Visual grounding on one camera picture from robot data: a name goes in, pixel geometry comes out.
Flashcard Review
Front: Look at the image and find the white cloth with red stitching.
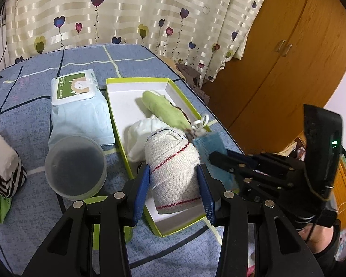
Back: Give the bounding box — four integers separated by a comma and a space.
145, 128, 201, 214

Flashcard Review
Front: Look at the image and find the green cloth roll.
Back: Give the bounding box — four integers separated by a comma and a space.
142, 91, 191, 130

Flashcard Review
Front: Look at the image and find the white cotton glove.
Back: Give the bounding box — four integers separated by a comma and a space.
126, 116, 167, 163

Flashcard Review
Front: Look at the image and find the person's right hand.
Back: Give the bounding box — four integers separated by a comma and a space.
299, 223, 334, 246

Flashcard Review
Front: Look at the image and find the clear round plastic container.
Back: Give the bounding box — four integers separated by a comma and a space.
45, 135, 107, 201

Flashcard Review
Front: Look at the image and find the white tray with green rim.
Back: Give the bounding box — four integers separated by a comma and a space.
105, 77, 242, 238

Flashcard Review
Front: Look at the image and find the wooden wardrobe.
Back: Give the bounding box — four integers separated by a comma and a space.
203, 0, 346, 154

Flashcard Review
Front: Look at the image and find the heart patterned curtain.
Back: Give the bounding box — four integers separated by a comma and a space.
5, 0, 264, 83

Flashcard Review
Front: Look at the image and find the wet wipes pack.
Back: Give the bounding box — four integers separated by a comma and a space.
48, 69, 116, 148

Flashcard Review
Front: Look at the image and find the blue checked bedspread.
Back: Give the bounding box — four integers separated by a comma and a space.
0, 44, 254, 277

